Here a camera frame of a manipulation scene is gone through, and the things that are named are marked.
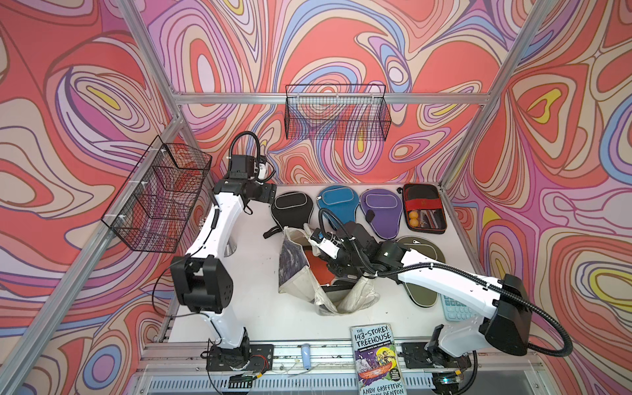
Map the green paddle case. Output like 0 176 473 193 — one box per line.
397 236 445 308

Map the black wire basket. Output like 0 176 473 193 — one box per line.
284 82 392 142
101 137 212 253

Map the purple paddle case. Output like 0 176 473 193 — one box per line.
360 189 403 240

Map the small light blue device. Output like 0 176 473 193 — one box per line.
301 343 312 371

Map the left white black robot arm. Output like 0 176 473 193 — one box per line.
169 131 277 370

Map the cream canvas tote bag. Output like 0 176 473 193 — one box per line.
278 225 380 316

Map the green circuit board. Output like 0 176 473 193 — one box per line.
228 375 258 389

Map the black paddle case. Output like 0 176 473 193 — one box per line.
263 191 314 239

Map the blue paddle case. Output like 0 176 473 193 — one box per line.
316 185 360 224

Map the cup of pens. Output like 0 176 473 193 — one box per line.
224 236 237 257

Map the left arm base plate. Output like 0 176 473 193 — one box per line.
200 343 274 373

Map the clear packaged red paddle set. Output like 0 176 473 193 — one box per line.
304 249 347 290

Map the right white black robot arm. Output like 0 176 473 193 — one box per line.
309 208 574 367

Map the teal calculator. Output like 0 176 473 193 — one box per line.
440 295 476 322

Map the red black ping pong case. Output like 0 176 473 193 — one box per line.
398 184 447 235

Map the treehouse paperback book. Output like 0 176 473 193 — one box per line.
351 324 407 395

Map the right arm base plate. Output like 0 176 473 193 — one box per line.
399 342 472 370

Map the left black wire basket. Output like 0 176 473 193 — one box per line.
101 137 212 253

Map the back black wire basket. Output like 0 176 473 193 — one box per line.
284 82 392 142

